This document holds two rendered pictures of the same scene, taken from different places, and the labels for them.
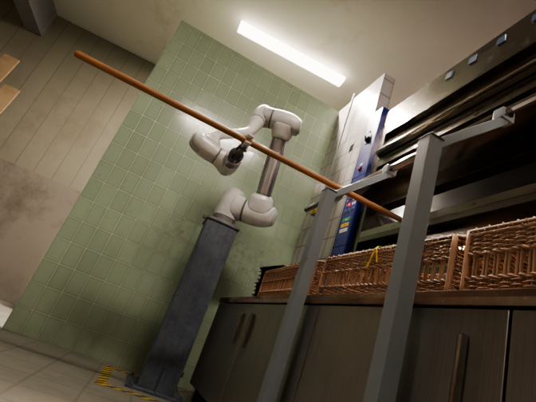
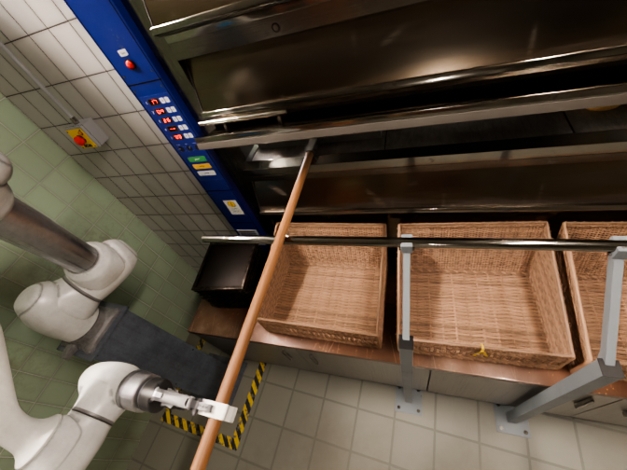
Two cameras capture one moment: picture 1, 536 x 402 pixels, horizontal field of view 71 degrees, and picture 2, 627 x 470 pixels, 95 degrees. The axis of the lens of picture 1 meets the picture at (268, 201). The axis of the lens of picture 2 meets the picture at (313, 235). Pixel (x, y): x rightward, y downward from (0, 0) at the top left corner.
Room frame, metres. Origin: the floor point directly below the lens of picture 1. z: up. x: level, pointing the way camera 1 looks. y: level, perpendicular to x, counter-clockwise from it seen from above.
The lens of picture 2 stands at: (1.11, 0.09, 1.87)
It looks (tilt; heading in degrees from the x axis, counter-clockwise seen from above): 49 degrees down; 315
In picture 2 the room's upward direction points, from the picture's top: 23 degrees counter-clockwise
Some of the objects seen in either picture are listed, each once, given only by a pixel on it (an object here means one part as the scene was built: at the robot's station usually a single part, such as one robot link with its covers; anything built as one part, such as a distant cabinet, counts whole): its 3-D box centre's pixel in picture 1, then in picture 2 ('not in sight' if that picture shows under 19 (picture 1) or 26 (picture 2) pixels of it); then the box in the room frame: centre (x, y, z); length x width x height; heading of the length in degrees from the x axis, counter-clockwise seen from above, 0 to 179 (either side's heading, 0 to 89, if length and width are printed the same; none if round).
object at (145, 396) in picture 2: (237, 153); (164, 396); (1.66, 0.22, 1.20); 0.09 x 0.07 x 0.08; 15
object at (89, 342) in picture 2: (219, 221); (83, 329); (2.33, 0.25, 1.03); 0.22 x 0.18 x 0.06; 101
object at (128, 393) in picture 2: (233, 158); (142, 391); (1.73, 0.24, 1.20); 0.09 x 0.06 x 0.09; 105
